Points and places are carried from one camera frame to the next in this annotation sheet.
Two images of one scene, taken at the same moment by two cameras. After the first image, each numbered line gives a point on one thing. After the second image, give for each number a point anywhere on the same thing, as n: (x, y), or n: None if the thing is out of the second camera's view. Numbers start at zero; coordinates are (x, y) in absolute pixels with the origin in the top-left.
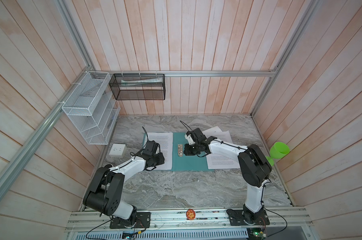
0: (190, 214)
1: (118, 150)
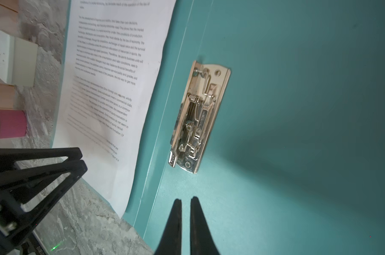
0: None
1: (15, 60)
